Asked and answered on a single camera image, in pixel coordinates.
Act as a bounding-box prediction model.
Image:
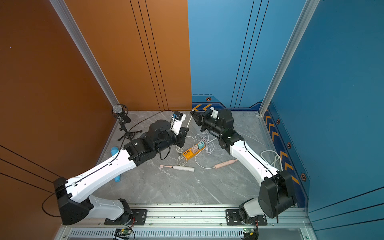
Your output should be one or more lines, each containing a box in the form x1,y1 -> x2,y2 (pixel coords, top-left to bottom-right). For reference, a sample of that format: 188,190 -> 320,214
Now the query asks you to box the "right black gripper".
191,110 -> 225,138

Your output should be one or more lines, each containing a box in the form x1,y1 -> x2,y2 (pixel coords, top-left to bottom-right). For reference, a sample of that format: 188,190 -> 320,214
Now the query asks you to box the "white USB cable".
193,131 -> 218,170

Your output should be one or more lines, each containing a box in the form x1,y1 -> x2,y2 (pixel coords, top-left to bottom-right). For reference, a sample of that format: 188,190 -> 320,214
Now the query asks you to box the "teal charger adapter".
198,142 -> 205,150

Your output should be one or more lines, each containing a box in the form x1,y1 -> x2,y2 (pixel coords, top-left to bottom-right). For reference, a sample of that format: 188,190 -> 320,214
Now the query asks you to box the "orange power strip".
182,146 -> 206,161

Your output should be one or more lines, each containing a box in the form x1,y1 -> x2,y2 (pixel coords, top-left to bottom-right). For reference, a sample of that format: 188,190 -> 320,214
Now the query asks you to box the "white electric toothbrush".
160,165 -> 195,172

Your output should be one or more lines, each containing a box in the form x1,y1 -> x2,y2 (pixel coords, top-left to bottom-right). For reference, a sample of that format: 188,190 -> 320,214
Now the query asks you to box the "pink electric toothbrush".
214,159 -> 238,169

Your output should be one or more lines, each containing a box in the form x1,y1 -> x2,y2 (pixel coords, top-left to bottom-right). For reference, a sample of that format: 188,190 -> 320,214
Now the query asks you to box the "pink charger adapter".
191,145 -> 199,153

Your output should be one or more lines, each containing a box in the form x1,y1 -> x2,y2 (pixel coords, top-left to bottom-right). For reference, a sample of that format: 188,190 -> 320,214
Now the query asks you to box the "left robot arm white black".
54,120 -> 189,226

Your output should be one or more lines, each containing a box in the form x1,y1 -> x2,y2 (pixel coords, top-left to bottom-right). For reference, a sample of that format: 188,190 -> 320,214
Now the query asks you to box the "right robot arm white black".
191,109 -> 297,225

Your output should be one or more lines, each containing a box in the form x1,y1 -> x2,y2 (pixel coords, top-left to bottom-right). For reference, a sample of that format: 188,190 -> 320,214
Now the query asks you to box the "black microphone on tripod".
112,104 -> 143,141

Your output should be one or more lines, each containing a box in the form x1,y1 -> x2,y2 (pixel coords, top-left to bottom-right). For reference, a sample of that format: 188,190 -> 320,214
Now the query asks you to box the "blue handheld microphone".
110,146 -> 122,183

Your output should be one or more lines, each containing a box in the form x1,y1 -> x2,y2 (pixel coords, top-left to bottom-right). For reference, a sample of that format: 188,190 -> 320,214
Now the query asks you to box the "left green circuit board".
113,228 -> 135,240

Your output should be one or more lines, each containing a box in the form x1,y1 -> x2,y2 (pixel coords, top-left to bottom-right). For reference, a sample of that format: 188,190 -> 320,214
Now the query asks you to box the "green circuit board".
113,228 -> 135,240
242,228 -> 259,240

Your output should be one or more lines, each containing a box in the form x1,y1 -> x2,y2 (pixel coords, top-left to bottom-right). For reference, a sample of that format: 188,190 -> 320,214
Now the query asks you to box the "right green circuit board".
242,228 -> 259,240

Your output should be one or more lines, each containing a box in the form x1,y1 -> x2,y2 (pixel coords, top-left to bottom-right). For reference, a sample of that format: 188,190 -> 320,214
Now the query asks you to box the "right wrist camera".
210,107 -> 219,119

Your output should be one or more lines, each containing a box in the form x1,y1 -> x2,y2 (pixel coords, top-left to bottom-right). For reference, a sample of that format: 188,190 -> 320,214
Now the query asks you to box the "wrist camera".
171,111 -> 186,135
210,107 -> 219,119

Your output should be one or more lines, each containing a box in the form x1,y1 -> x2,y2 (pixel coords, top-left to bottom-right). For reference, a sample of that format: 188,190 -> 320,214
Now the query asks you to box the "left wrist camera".
171,111 -> 186,135

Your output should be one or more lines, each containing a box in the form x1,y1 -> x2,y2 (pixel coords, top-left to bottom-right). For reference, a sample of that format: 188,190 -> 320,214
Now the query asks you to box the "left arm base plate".
104,209 -> 147,227

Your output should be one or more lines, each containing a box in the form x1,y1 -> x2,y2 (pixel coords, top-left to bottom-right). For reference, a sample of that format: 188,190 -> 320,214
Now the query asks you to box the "aluminium rail frame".
55,204 -> 317,240

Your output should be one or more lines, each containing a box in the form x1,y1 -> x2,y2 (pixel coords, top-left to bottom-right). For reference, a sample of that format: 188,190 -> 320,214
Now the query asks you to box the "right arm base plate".
225,209 -> 268,226

